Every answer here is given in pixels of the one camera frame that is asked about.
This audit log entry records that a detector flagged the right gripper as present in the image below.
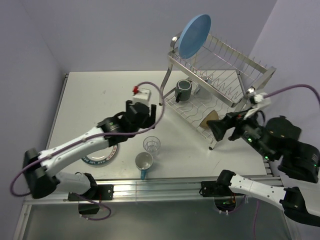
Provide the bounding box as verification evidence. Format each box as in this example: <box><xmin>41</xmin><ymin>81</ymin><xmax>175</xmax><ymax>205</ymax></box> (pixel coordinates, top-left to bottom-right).
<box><xmin>204</xmin><ymin>103</ymin><xmax>274</xmax><ymax>159</ymax></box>

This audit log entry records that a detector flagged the black bowl tan outside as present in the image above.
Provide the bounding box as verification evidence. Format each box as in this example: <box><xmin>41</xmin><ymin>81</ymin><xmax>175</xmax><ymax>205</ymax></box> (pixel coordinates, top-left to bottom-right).
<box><xmin>199</xmin><ymin>110</ymin><xmax>219</xmax><ymax>130</ymax></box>

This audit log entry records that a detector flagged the black mug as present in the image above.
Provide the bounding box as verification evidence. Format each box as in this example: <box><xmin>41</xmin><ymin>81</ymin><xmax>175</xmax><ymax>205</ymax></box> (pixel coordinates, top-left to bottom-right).
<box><xmin>174</xmin><ymin>79</ymin><xmax>192</xmax><ymax>103</ymax></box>

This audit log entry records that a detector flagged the grey blue plastic cup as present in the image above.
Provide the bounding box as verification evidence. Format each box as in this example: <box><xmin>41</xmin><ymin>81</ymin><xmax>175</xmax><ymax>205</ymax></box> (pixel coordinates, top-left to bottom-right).
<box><xmin>193</xmin><ymin>76</ymin><xmax>212</xmax><ymax>97</ymax></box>

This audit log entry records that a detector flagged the stainless steel dish rack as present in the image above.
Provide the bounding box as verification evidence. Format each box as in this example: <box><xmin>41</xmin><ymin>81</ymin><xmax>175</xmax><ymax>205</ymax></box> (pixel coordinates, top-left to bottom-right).
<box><xmin>159</xmin><ymin>33</ymin><xmax>276</xmax><ymax>150</ymax></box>

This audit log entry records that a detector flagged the blue plastic plate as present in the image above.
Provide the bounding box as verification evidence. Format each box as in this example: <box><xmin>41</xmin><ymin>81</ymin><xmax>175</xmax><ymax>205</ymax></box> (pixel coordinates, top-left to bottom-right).
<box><xmin>178</xmin><ymin>14</ymin><xmax>212</xmax><ymax>59</ymax></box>

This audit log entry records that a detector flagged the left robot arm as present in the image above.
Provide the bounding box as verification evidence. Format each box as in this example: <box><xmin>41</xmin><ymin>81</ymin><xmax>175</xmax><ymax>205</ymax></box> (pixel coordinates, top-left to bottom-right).
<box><xmin>23</xmin><ymin>100</ymin><xmax>157</xmax><ymax>200</ymax></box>

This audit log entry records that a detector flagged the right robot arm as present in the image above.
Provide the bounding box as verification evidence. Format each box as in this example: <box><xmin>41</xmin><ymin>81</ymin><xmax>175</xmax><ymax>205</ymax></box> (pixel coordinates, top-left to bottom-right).
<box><xmin>207</xmin><ymin>111</ymin><xmax>320</xmax><ymax>227</ymax></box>

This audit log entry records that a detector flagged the clear plastic glass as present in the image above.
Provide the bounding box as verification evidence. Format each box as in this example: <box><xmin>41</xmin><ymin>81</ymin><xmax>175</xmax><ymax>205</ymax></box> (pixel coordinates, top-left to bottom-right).
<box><xmin>142</xmin><ymin>136</ymin><xmax>161</xmax><ymax>157</ymax></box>

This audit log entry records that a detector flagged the teal mug white inside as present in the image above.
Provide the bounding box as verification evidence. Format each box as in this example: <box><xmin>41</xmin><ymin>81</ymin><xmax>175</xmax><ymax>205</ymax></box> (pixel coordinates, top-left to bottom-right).
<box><xmin>135</xmin><ymin>152</ymin><xmax>154</xmax><ymax>181</ymax></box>

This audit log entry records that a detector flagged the white plate green rim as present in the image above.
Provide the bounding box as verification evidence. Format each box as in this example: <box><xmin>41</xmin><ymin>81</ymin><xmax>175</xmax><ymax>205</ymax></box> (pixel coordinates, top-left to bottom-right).
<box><xmin>81</xmin><ymin>144</ymin><xmax>119</xmax><ymax>167</ymax></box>

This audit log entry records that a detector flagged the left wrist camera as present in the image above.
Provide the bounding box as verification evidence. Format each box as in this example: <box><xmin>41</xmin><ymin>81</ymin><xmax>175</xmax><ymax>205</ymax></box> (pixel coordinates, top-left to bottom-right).
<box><xmin>132</xmin><ymin>86</ymin><xmax>152</xmax><ymax>107</ymax></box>

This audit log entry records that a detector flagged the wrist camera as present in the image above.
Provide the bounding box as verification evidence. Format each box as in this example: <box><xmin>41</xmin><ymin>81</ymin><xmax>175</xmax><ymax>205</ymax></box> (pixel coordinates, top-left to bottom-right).
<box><xmin>243</xmin><ymin>92</ymin><xmax>271</xmax><ymax>120</ymax></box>
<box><xmin>132</xmin><ymin>86</ymin><xmax>152</xmax><ymax>107</ymax></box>

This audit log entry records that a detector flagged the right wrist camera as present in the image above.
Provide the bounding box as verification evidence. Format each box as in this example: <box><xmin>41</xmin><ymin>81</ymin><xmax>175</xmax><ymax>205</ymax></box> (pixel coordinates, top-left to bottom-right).
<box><xmin>243</xmin><ymin>92</ymin><xmax>271</xmax><ymax>120</ymax></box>

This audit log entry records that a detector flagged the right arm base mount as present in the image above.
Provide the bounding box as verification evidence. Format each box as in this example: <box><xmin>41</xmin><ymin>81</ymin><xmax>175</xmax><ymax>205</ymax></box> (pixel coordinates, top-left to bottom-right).
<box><xmin>198</xmin><ymin>180</ymin><xmax>247</xmax><ymax>216</ymax></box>

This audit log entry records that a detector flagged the aluminium mounting rail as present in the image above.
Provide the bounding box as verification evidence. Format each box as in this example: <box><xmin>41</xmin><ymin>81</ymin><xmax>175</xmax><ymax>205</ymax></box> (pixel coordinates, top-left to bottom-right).
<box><xmin>23</xmin><ymin>175</ymin><xmax>283</xmax><ymax>205</ymax></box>

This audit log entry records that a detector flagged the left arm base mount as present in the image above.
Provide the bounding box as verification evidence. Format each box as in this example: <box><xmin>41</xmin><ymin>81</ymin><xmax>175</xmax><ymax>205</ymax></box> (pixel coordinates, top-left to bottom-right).
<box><xmin>67</xmin><ymin>184</ymin><xmax>114</xmax><ymax>219</ymax></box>

